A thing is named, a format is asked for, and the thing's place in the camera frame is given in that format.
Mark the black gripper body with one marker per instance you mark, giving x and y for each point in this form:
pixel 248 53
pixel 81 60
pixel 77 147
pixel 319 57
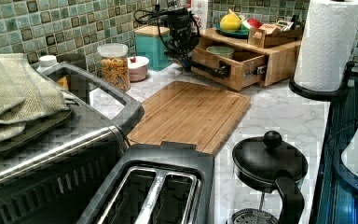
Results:
pixel 184 36

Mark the wooden drawer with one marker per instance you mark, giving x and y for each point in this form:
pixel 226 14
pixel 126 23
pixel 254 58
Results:
pixel 244 69

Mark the wooden drawer cabinet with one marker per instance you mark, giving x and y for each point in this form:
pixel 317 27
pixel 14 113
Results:
pixel 281 60

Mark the white carton box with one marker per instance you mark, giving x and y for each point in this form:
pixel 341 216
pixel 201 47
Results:
pixel 200 10

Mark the teal canister with wooden lid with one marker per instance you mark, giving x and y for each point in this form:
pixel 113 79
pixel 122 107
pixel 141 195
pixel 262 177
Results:
pixel 148 44

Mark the green bowl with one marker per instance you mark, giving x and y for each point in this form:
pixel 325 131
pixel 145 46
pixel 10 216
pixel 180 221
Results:
pixel 221 51

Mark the teal plate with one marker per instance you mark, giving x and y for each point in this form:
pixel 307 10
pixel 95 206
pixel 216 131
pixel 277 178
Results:
pixel 240 34

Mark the plush watermelon slice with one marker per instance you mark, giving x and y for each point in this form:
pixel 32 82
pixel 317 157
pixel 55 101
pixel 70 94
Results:
pixel 252 23

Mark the wooden tea box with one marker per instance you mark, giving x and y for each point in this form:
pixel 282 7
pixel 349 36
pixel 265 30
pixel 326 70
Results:
pixel 270 35

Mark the cereal jar with lid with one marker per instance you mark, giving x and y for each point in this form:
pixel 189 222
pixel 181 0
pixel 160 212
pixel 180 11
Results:
pixel 114 65

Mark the large wooden cutting board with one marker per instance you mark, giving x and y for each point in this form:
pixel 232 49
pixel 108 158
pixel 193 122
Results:
pixel 190 113

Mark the white bottle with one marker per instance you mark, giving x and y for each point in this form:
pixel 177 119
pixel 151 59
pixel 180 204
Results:
pixel 45 62

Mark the paper towel roll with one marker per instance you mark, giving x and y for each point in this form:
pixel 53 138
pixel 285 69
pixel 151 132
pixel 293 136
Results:
pixel 328 37

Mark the silver black toaster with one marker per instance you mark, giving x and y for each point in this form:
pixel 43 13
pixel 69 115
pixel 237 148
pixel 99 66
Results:
pixel 169 183

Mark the black french press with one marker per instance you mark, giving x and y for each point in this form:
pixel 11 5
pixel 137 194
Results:
pixel 266 163

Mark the green folded towel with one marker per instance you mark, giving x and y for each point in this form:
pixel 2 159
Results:
pixel 29 103

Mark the silver toaster oven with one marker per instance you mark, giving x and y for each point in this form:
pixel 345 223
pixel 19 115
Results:
pixel 51 178

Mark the black drawer handle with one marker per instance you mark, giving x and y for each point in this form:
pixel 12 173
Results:
pixel 222 71

